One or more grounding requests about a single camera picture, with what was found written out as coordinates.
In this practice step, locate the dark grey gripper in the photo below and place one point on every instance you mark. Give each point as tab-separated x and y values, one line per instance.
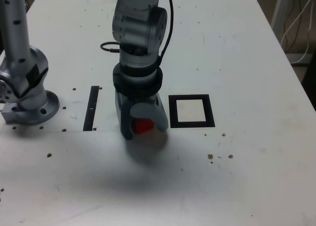
145	99

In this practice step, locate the red cube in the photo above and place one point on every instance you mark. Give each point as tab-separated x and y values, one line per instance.
144	126

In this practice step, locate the black tape square outline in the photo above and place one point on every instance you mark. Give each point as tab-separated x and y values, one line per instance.
209	112

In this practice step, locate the black tape strip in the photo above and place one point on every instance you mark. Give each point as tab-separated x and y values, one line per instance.
90	107

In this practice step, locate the white furniture leg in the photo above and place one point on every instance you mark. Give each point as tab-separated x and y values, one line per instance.
277	6

